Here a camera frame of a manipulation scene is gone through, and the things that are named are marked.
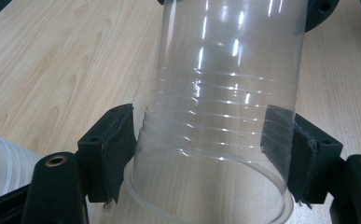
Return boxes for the ribbed clear plastic cup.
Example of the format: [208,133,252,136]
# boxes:
[123,0,309,224]

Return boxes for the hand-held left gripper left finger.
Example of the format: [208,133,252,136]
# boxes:
[76,103,138,204]

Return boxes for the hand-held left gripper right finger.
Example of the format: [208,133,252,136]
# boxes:
[259,105,344,206]

